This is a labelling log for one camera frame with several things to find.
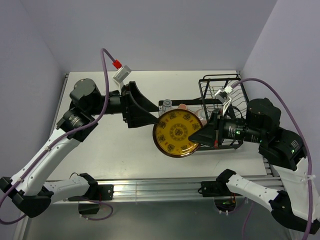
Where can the clear shot glass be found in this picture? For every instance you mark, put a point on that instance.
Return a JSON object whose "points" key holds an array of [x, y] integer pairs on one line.
{"points": [[166, 106]]}

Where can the yellow patterned plate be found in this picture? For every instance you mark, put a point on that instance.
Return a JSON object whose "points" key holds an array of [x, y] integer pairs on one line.
{"points": [[171, 133]]}

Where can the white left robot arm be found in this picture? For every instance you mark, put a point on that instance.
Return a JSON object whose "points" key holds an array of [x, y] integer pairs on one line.
{"points": [[29, 190]]}

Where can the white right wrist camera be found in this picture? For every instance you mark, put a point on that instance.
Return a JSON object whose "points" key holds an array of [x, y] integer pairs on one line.
{"points": [[224, 95]]}

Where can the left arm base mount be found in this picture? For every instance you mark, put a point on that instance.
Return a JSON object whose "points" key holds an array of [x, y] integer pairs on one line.
{"points": [[89, 206]]}

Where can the aluminium rail frame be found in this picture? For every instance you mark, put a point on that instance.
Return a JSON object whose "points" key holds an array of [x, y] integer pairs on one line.
{"points": [[156, 209]]}

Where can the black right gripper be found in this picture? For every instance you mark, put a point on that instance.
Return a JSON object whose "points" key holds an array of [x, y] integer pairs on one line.
{"points": [[211, 132]]}

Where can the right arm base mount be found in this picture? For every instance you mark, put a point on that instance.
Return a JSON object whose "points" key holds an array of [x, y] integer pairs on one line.
{"points": [[224, 199]]}

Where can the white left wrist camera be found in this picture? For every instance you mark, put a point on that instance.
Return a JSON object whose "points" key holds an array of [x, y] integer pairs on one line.
{"points": [[122, 71]]}

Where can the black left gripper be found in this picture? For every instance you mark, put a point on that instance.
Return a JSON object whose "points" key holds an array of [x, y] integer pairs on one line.
{"points": [[131, 100]]}

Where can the black wire dish rack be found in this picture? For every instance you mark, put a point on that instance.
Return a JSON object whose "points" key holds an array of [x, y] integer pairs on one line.
{"points": [[234, 103]]}

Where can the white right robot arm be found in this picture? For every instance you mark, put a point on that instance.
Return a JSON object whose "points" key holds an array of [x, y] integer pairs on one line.
{"points": [[296, 206]]}

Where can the red floral patterned bowl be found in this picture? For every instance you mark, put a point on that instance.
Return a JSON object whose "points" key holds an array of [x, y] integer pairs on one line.
{"points": [[201, 116]]}

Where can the pink mug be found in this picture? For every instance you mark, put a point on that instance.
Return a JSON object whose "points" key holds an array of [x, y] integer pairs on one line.
{"points": [[183, 106]]}

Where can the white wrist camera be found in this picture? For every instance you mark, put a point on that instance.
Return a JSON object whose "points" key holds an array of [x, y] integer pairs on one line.
{"points": [[122, 71], [224, 95]]}

